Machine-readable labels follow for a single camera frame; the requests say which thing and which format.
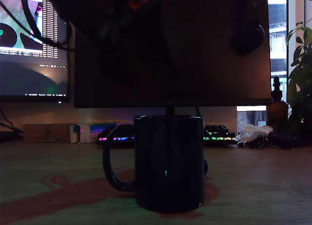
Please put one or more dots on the black headphones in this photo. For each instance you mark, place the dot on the black headphones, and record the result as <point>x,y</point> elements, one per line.
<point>251,40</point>

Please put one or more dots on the backlit black keyboard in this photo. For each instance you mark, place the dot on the backlit black keyboard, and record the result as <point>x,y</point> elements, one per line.
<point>219,135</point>

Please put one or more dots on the brown dropper bottle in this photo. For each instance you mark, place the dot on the brown dropper bottle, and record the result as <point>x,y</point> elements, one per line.
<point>276,113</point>

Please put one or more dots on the blue coffee capsule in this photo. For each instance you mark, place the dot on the blue coffee capsule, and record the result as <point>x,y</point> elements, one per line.
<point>206,167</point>

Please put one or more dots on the lit computer monitor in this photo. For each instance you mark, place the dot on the lit computer monitor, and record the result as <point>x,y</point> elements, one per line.
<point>24,76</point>

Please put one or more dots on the green potted plant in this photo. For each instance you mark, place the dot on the green potted plant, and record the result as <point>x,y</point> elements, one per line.
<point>302,83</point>

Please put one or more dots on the dark computer monitor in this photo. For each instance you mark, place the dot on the dark computer monitor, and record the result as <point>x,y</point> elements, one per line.
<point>207,64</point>

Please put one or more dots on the brown cardboard box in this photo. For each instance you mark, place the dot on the brown cardboard box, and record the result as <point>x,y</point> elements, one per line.
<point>44,133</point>

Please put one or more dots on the white box blue print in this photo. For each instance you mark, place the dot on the white box blue print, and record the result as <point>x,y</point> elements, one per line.
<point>97,132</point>

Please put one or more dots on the black monitor stand neck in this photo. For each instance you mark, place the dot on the black monitor stand neck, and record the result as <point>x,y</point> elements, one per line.
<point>170,111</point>

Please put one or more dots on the dark blue ceramic mug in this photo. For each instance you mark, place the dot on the dark blue ceramic mug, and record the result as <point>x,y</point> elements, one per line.
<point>168,161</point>

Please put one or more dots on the crumpled white tissue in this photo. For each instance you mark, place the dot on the crumpled white tissue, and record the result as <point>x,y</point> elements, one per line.
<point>253,131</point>

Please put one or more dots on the black pouch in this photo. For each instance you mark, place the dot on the black pouch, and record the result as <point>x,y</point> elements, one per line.
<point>285,138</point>

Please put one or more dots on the small white teal box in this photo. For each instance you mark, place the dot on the small white teal box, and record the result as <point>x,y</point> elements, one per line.
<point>75,134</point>

